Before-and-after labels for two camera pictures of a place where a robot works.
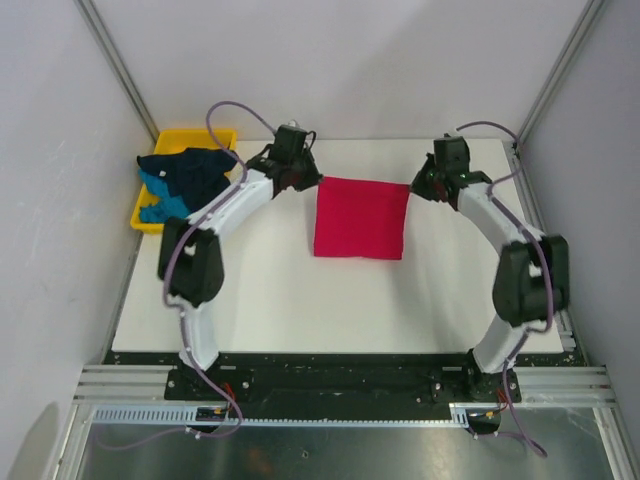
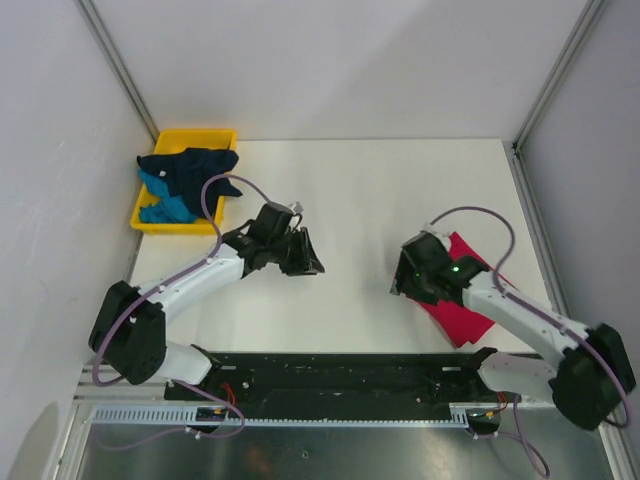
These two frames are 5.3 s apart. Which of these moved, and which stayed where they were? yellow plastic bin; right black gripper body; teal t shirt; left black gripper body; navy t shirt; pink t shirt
Moved: left black gripper body; pink t shirt; right black gripper body
Stayed: teal t shirt; navy t shirt; yellow plastic bin
